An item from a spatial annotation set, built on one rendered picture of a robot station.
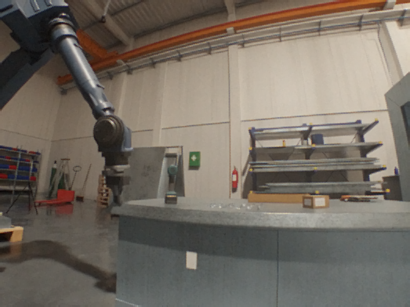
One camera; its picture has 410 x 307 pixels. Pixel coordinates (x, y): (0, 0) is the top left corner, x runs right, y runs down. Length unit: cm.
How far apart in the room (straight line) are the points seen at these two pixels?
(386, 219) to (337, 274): 30
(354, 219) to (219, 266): 60
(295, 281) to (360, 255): 28
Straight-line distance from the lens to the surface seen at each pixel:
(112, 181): 110
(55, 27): 152
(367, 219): 95
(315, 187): 468
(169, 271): 109
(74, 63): 132
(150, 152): 430
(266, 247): 93
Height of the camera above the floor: 76
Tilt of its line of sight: 12 degrees up
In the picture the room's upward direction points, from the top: 1 degrees clockwise
